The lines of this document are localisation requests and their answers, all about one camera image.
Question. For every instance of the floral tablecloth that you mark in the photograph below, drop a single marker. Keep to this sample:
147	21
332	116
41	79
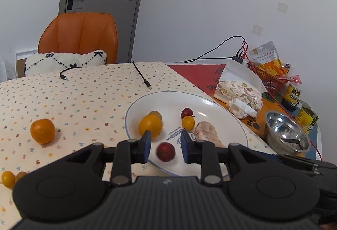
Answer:
79	103

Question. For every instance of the small yellow fruit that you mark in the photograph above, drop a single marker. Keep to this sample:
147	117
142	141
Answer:
188	122
8	179

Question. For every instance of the small red fruit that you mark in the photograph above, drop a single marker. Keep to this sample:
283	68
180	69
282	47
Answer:
186	112
165	151

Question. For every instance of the small brown-green fruit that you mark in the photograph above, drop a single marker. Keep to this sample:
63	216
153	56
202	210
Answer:
155	114
21	176

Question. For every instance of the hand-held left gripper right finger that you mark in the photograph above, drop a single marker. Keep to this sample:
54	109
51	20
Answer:
185	147

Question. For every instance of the red printed table mat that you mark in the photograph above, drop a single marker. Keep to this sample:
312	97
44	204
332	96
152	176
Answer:
200	74

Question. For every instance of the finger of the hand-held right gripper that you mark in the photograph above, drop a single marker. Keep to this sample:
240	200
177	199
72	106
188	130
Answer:
300	164

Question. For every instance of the white paper bag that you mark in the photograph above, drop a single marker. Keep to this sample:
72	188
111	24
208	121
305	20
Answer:
242	72

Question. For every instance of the orange snack packet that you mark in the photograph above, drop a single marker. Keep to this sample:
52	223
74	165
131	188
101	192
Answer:
266	57

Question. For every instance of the clear plastic bag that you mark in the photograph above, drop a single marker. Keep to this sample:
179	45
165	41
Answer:
3	69

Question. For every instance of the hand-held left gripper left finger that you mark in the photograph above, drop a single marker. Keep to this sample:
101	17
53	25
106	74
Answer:
147	145

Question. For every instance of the floral tissue pack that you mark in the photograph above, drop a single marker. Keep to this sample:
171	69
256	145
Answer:
242	95

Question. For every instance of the orange chair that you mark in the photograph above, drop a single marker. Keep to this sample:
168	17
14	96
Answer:
79	32

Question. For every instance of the red snack wrapper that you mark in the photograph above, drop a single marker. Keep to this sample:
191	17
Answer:
295	79

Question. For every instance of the round orange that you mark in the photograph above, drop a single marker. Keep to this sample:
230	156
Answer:
42	130
150	124

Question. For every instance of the white framed board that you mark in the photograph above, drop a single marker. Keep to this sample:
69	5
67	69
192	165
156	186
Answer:
23	57

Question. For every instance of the white pillow with black pattern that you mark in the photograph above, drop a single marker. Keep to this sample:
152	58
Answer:
65	61

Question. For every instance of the yellow tin can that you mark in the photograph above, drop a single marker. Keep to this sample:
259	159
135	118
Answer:
306	120
292	94

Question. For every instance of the white plate with blue rim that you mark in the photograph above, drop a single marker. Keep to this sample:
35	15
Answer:
163	103

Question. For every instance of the steel bowl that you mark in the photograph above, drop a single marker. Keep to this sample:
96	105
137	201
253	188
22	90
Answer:
285	130

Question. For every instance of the white adhesive wall hook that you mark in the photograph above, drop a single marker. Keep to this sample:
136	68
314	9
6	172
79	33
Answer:
257	30
282	7

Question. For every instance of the red plastic basket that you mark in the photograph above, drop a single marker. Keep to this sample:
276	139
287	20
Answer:
271	80

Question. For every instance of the black charger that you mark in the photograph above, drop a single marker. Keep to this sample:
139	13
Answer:
237	59

